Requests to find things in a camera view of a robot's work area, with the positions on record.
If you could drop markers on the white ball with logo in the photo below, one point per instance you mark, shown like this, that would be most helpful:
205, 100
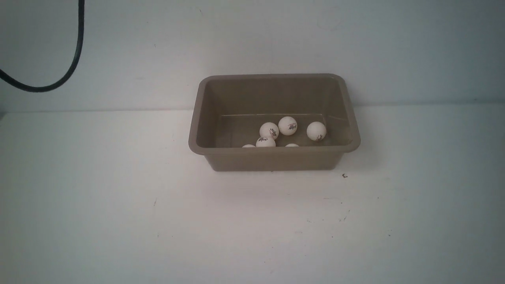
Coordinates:
287, 126

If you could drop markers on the tan plastic storage bin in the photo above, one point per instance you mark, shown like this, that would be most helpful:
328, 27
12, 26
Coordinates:
229, 110

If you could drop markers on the black camera cable image left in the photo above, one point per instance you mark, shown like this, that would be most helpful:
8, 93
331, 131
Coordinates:
76, 58

